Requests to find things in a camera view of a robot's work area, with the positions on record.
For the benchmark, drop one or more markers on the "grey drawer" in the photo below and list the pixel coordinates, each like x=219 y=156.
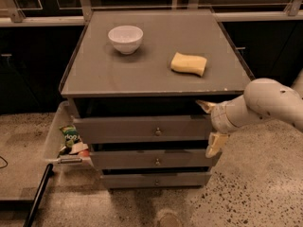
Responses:
x=98 y=130
x=169 y=158
x=156 y=180

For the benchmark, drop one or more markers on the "grey top drawer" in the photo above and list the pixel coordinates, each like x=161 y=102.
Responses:
x=98 y=130

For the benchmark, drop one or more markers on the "grey middle drawer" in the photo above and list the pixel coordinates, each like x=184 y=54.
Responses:
x=169 y=158

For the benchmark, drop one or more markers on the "yellow sponge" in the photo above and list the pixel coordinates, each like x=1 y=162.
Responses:
x=188 y=64

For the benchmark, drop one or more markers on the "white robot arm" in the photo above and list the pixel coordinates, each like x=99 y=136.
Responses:
x=262 y=100

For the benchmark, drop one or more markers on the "clear plastic bin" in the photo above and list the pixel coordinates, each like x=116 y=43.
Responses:
x=55 y=141

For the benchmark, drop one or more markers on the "grey bottom drawer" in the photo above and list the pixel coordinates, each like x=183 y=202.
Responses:
x=156 y=180

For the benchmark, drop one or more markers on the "round floor drain cover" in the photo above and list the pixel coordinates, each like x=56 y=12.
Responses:
x=166 y=218

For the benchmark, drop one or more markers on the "green snack bag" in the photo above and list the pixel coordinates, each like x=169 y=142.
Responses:
x=71 y=135

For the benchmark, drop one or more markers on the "grey drawer cabinet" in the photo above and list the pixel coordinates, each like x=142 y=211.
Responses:
x=102 y=82

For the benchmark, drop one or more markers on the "white ceramic bowl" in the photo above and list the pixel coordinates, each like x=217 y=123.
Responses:
x=126 y=39

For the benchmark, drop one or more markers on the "black pole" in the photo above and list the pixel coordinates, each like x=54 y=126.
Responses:
x=38 y=196

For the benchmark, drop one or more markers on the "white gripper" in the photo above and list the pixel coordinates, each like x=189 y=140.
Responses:
x=219 y=118

